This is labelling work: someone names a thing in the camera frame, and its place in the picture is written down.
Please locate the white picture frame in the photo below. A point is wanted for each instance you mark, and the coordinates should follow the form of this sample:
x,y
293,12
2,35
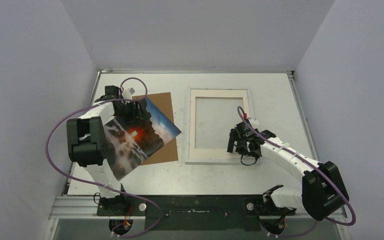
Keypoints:
x,y
220,126

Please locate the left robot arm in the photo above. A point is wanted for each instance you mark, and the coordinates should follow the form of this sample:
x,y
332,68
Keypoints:
x,y
98,143

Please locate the landscape photo print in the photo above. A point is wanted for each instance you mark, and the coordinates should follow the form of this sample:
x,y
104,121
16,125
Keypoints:
x,y
128,155

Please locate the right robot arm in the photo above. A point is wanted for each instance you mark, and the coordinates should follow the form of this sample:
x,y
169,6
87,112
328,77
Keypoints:
x,y
322,190

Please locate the brown cardboard backing board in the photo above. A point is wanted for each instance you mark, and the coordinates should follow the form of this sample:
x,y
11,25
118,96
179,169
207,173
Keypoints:
x,y
165,109

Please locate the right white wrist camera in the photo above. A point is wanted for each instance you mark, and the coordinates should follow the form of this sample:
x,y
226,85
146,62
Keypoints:
x,y
253,122

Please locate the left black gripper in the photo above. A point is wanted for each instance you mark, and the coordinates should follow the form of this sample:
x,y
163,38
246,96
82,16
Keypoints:
x,y
137,114

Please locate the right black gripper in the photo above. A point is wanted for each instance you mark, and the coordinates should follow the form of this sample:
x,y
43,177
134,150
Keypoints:
x,y
237,139

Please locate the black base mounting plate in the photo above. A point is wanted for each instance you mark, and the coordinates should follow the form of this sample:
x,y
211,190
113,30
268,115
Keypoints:
x,y
226,212

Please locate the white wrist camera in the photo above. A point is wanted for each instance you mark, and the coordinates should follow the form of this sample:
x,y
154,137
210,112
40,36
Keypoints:
x,y
253,122
127,93

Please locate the aluminium rail front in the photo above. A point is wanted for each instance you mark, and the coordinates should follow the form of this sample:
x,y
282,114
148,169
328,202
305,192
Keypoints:
x,y
84,207

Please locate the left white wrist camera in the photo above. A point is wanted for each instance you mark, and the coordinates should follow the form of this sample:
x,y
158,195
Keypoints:
x,y
127,93

